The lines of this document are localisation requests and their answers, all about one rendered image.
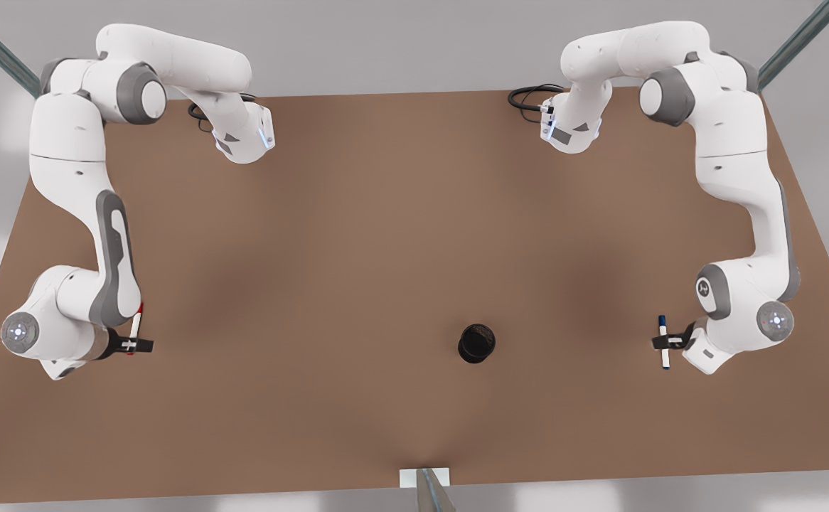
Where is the red-capped white marker pen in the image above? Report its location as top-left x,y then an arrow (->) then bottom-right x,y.
127,302 -> 144,356

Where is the black pen holder cup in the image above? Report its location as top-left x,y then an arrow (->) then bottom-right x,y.
457,323 -> 497,365

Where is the black cable loop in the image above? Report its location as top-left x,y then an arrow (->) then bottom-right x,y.
187,93 -> 259,133
508,84 -> 567,124

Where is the silver frame post with foot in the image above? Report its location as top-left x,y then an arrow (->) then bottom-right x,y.
399,467 -> 458,512

